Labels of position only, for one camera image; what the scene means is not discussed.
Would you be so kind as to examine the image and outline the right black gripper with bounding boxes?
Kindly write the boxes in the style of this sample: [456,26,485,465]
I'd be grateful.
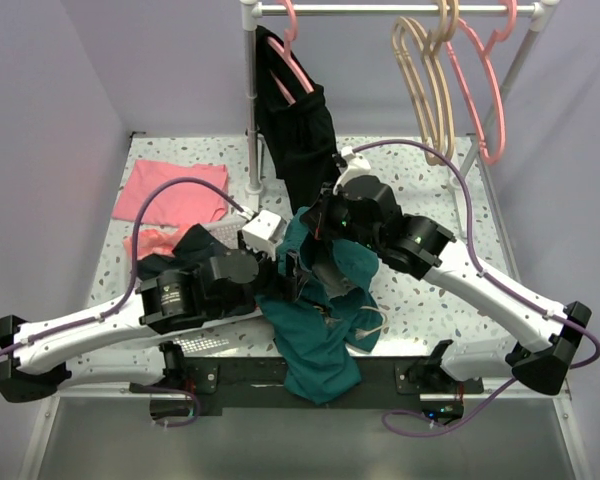
[301,181,382,251]

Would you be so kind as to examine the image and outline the teal green shorts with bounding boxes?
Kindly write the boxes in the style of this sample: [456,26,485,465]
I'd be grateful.
[256,207,386,405]

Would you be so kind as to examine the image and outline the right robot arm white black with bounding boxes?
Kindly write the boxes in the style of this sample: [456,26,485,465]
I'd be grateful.
[301,175,591,395]

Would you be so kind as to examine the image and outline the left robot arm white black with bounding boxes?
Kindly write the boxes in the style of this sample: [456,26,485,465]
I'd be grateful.
[0,249,309,403]

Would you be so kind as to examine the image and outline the black shorts on hanger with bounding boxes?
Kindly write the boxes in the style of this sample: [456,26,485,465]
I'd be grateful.
[255,26,340,211]

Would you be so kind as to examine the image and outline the beige wooden hanger back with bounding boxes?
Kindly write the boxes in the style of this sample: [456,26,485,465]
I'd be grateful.
[402,0,464,164]

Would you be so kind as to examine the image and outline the beige wooden hanger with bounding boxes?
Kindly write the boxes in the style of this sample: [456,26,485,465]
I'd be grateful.
[389,0,456,168]
[402,0,464,164]

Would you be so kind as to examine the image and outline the beige wooden hanger front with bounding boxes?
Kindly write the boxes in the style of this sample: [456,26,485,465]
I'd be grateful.
[389,0,456,168]

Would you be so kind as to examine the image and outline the pink hanger holding shorts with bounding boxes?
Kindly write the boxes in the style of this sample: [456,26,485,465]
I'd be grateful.
[265,0,314,105]

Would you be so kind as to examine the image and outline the pink empty hanger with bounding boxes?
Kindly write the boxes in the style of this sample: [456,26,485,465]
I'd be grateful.
[442,0,520,168]

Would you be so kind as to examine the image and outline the white laundry basket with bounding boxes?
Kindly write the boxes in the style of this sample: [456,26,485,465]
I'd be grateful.
[124,219,261,361]

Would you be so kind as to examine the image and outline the dark navy garment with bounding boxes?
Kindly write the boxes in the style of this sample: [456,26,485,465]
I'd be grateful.
[129,224,229,287]

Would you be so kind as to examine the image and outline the pink folded shirt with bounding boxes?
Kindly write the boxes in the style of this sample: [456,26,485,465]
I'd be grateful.
[112,159,229,228]

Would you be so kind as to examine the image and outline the coral patterned garment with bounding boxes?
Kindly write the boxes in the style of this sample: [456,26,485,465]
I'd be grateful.
[123,229,182,260]

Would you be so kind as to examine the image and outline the white metal clothes rack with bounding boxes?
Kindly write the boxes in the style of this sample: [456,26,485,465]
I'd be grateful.
[241,1,557,196]

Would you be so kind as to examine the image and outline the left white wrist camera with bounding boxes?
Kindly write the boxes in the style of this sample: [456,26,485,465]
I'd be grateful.
[241,210,287,260]

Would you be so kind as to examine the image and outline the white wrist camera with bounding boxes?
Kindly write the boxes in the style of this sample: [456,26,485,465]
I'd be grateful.
[241,210,287,260]
[333,146,371,194]

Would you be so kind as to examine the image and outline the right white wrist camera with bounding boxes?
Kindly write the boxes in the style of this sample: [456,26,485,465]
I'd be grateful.
[333,146,371,194]

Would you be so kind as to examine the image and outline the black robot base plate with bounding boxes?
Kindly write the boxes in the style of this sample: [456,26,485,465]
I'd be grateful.
[150,341,484,419]

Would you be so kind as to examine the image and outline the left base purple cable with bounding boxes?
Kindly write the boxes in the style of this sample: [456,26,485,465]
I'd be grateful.
[149,385,207,429]

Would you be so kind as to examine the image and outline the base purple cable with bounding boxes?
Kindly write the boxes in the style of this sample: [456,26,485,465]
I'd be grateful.
[382,377,521,440]
[149,385,207,429]

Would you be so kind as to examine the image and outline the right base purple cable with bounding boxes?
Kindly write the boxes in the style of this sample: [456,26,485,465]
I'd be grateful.
[382,377,521,440]

